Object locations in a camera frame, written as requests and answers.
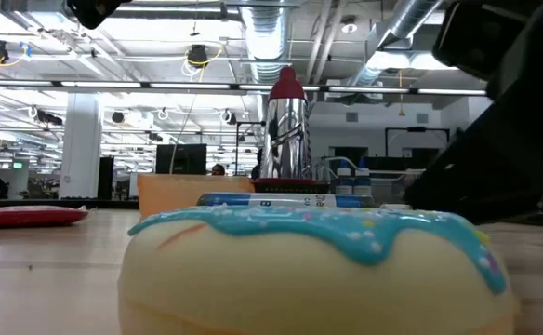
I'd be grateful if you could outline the grey ceiling pipe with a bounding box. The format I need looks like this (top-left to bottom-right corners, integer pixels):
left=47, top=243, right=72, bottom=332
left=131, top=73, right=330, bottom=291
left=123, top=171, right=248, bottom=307
left=108, top=3, right=244, bottom=20

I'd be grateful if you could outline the silver rocket with red tip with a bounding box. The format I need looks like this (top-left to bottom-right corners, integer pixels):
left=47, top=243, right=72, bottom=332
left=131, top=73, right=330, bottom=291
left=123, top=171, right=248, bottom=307
left=252, top=65, right=319, bottom=185

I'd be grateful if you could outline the silver spiral ceiling duct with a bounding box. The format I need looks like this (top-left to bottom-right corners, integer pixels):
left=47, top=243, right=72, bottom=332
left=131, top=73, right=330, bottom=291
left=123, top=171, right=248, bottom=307
left=345, top=0, right=444, bottom=89
left=239, top=5, right=293, bottom=85

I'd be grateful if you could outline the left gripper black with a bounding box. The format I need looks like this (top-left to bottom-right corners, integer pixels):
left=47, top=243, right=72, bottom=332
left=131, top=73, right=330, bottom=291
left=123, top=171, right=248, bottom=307
left=65, top=0, right=132, bottom=31

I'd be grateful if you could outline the black mesh basket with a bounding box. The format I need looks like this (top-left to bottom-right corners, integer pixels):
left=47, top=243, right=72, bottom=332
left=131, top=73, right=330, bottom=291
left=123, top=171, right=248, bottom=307
left=252, top=181, right=332, bottom=195

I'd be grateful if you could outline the red snack packet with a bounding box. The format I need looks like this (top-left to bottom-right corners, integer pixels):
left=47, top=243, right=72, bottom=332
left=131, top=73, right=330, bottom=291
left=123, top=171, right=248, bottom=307
left=0, top=205, right=90, bottom=230

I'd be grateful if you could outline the white pillar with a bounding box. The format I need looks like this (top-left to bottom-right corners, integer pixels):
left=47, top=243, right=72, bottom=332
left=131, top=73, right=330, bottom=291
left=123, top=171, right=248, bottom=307
left=59, top=92, right=103, bottom=200

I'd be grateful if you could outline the clear plastic container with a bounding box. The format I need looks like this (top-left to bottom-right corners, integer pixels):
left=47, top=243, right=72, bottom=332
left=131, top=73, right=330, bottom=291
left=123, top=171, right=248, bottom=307
left=312, top=155, right=427, bottom=209

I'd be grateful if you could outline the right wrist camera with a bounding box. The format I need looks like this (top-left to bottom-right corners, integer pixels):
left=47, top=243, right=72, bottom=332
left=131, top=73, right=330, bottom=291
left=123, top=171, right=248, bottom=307
left=431, top=0, right=540, bottom=81

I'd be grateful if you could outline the blue icing toy donut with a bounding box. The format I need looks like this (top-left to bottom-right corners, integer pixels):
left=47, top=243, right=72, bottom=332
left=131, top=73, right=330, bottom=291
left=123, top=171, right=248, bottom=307
left=116, top=204, right=517, bottom=335

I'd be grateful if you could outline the black cabinet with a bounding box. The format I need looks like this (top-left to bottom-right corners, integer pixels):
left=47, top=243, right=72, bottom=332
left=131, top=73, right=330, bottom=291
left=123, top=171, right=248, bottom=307
left=97, top=156, right=115, bottom=200

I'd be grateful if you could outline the black monitor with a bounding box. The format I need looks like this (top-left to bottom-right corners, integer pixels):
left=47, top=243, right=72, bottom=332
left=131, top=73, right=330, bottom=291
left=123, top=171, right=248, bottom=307
left=154, top=143, right=208, bottom=176

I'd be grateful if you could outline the long linear light bar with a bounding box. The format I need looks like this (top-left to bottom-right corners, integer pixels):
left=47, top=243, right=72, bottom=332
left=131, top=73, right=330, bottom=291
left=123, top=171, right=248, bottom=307
left=0, top=78, right=489, bottom=98

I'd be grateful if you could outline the orange block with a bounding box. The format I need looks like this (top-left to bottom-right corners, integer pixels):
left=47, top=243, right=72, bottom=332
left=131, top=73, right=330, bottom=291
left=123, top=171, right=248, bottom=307
left=136, top=173, right=257, bottom=220

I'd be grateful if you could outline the black rectangular stand frame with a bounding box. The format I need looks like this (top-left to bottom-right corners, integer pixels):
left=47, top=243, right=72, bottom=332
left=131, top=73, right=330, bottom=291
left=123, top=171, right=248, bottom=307
left=384, top=126, right=451, bottom=162

